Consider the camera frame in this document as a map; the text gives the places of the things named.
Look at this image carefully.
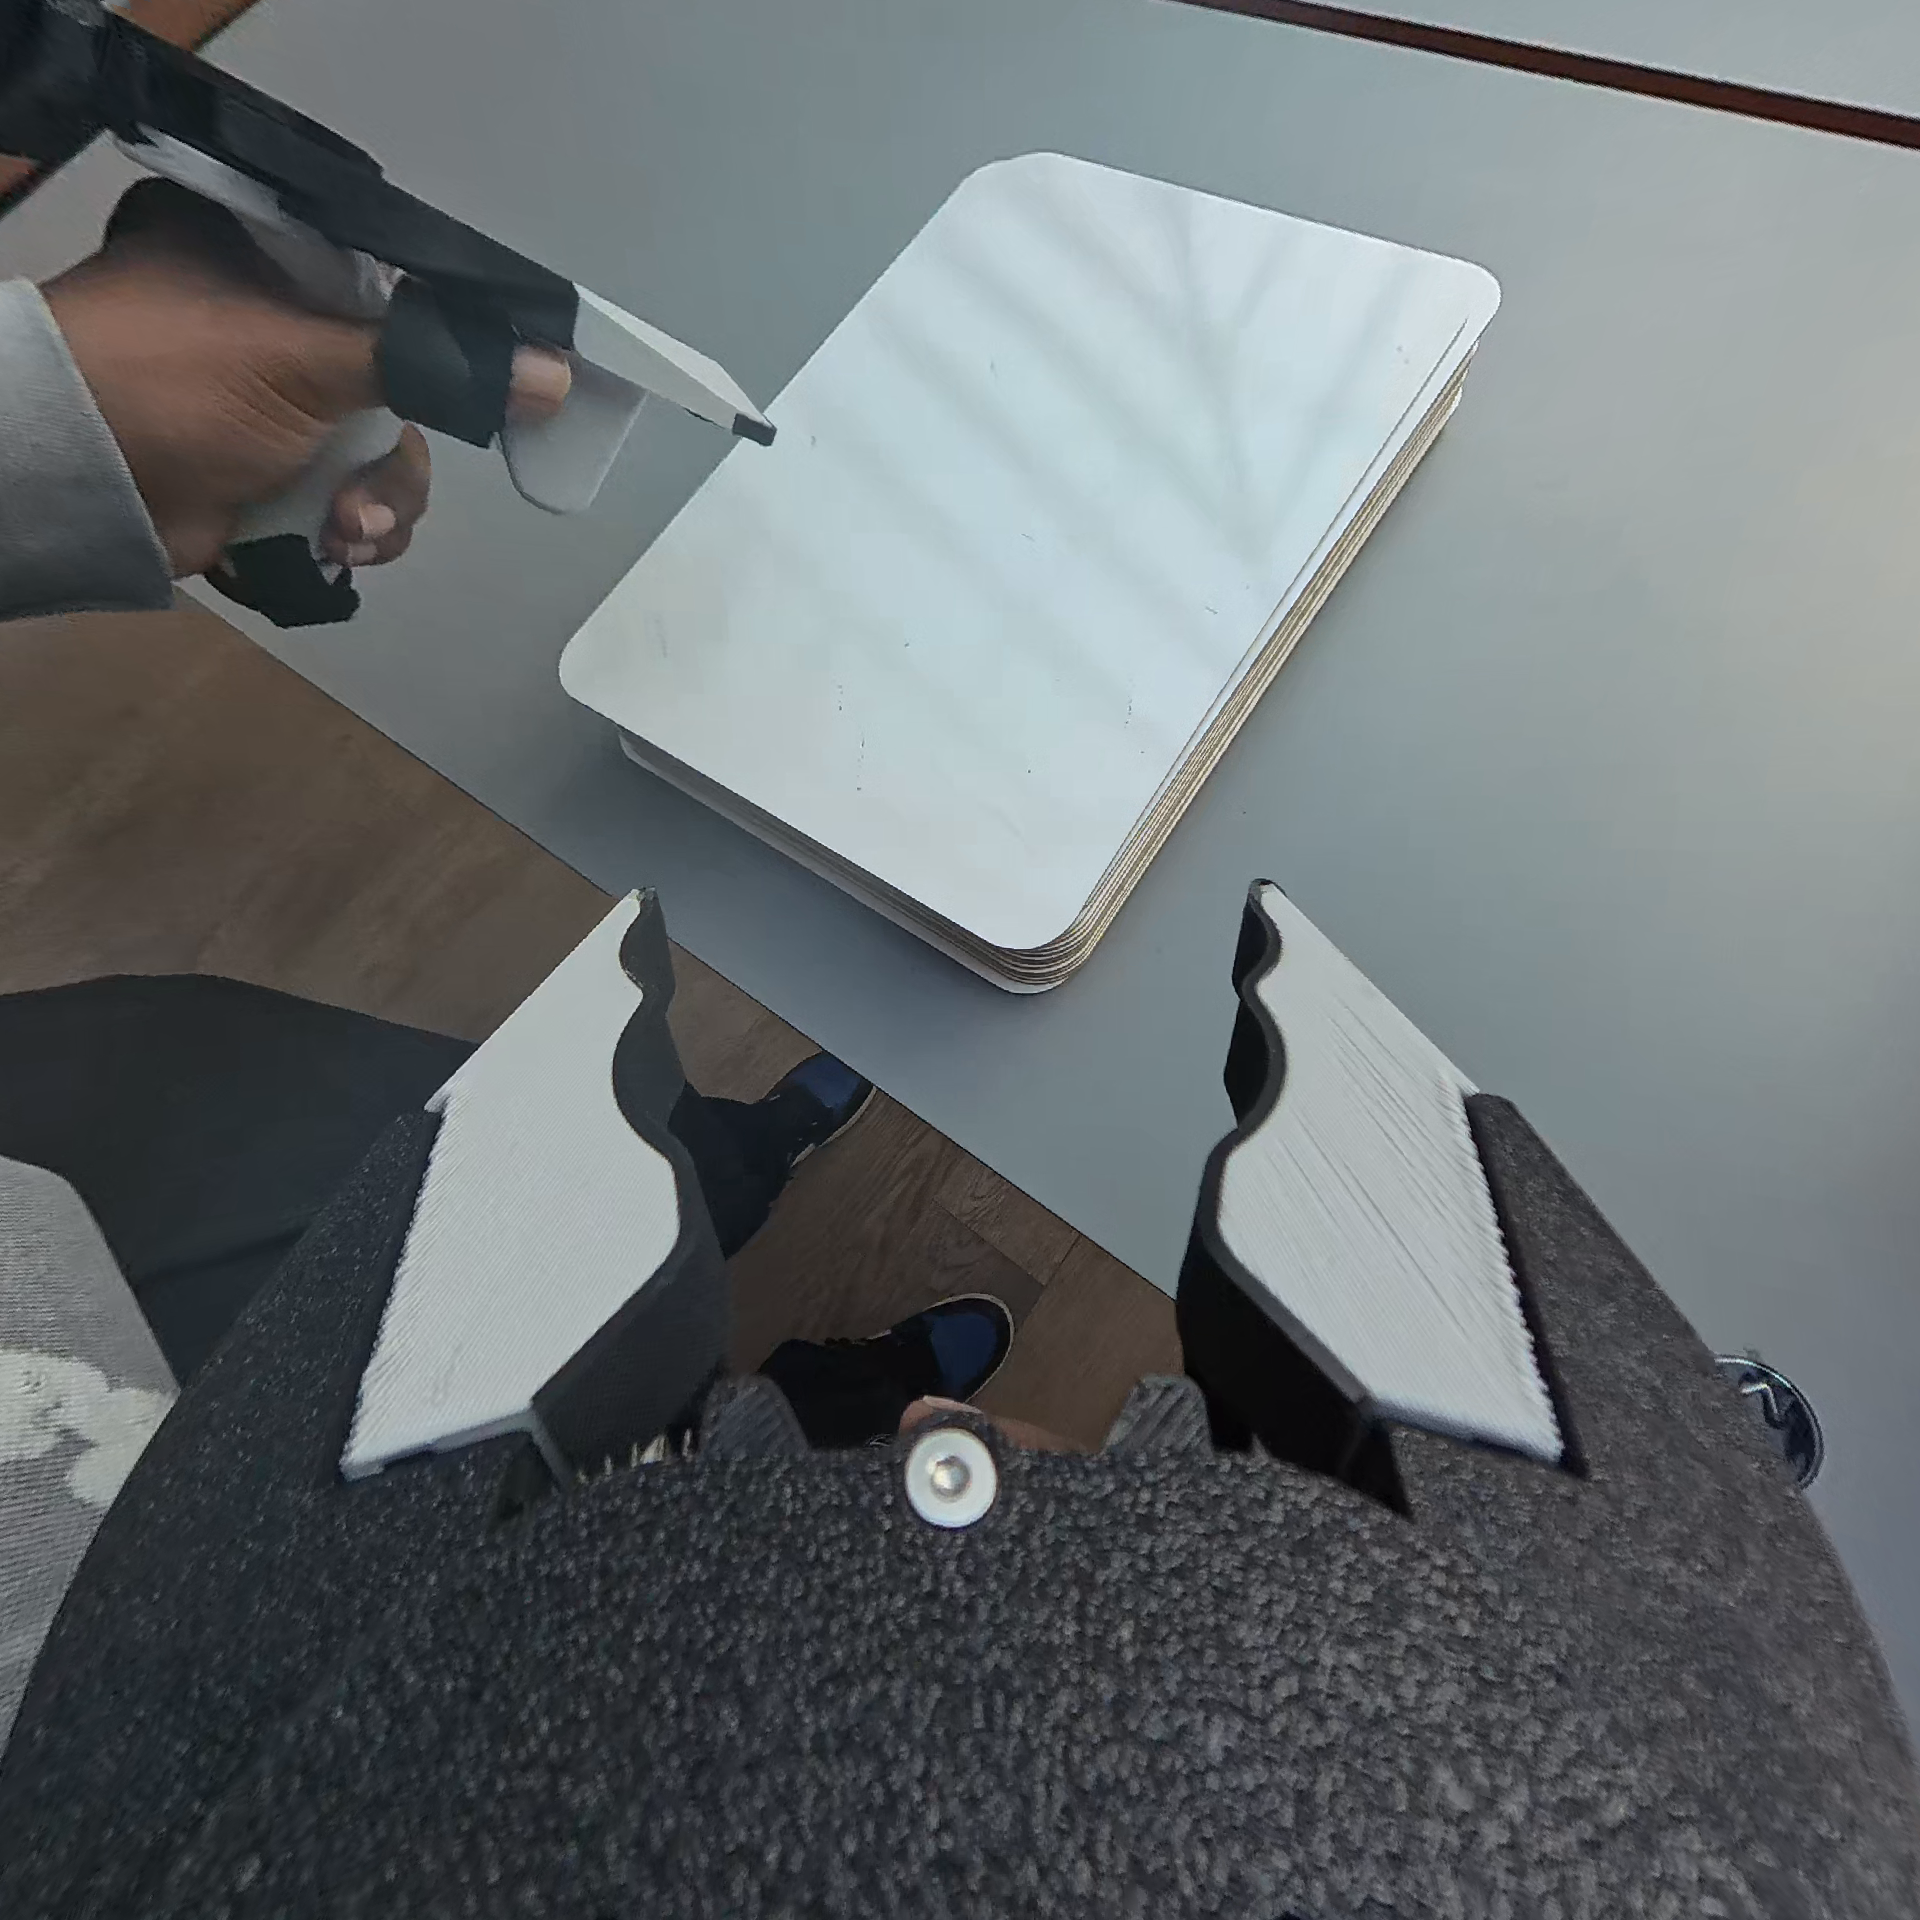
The black and blue shoe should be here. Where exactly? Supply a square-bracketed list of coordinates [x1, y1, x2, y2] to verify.
[706, 1047, 879, 1200]
[759, 1300, 1016, 1451]

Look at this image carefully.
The grey desk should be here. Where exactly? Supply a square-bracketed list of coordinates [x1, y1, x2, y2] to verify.
[0, 0, 1920, 1664]
[1433, 0, 1920, 121]

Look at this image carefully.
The person's left hand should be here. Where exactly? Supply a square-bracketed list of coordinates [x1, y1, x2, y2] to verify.
[41, 176, 578, 579]

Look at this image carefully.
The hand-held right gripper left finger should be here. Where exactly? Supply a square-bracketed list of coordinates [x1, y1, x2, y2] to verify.
[337, 889, 736, 1489]

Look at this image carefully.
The person's left forearm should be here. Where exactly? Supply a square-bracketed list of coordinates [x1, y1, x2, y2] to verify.
[0, 280, 176, 623]

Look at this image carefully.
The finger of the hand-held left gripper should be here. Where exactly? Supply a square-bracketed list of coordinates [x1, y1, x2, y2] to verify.
[500, 283, 777, 518]

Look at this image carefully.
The stack of white panels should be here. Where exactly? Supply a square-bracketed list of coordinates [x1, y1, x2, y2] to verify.
[555, 150, 1506, 999]

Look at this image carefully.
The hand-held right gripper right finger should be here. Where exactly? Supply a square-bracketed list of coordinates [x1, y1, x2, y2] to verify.
[1173, 882, 1574, 1512]

